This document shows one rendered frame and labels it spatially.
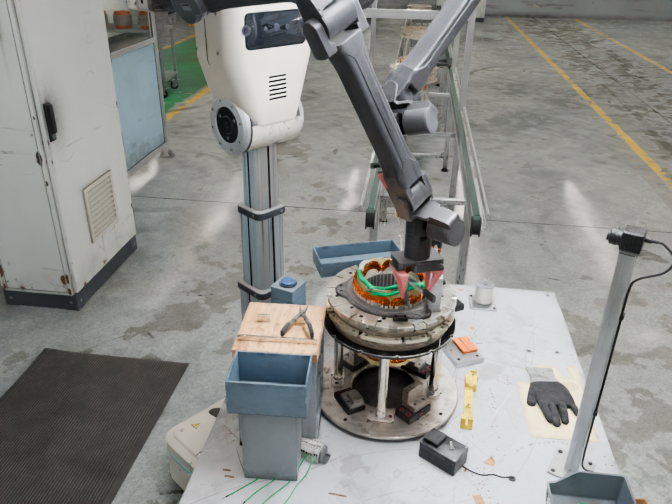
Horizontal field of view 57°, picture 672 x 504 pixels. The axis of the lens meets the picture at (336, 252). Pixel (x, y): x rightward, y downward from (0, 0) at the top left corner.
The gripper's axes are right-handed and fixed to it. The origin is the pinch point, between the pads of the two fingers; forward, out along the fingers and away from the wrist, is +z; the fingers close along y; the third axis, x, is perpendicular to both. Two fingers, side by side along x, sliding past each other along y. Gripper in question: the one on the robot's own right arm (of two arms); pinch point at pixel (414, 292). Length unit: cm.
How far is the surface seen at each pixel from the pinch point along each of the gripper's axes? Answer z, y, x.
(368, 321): 7.6, -9.7, 2.9
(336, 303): 7.0, -14.8, 12.0
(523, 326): 37, 54, 35
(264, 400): 15.7, -35.9, -9.1
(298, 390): 12.7, -29.2, -11.7
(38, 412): 109, -116, 130
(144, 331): 106, -72, 184
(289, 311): 9.8, -25.5, 16.0
